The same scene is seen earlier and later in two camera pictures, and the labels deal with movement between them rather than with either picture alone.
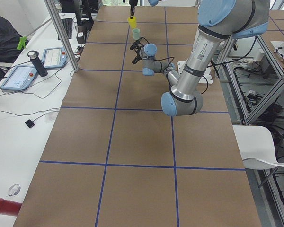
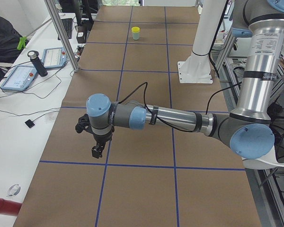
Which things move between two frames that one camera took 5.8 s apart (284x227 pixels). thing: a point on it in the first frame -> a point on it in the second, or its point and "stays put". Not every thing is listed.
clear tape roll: [14, 190] stays put
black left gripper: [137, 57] -> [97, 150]
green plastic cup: [136, 32] stays put
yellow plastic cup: [132, 22] -> [135, 29]
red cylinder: [3, 206] stays put
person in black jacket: [4, 39] stays put
